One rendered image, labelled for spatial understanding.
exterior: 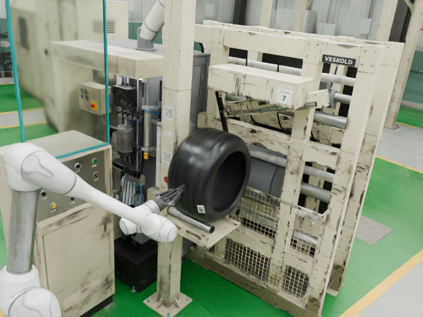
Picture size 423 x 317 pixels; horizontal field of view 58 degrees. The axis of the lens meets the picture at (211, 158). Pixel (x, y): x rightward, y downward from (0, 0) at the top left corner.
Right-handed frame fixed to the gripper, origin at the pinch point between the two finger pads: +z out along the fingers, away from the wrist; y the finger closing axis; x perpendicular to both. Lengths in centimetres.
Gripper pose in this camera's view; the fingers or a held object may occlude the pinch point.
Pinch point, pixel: (180, 189)
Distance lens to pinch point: 211.5
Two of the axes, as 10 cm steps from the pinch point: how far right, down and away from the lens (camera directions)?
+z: 6.0, -3.9, 7.0
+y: -8.0, -2.8, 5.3
